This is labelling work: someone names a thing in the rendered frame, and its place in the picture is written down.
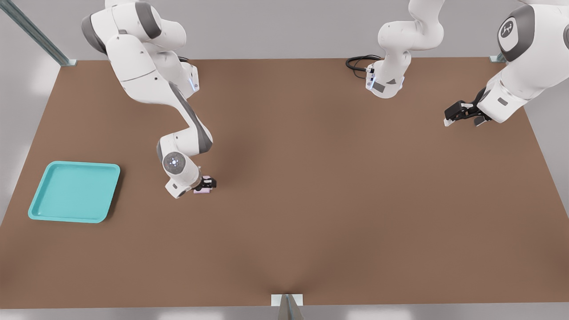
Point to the pale blue-green tray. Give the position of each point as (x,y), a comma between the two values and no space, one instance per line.
(73,191)

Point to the silver frame post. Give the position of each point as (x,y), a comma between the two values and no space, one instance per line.
(498,58)
(35,33)
(288,306)

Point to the pale lilac phone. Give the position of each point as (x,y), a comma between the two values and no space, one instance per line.
(202,191)

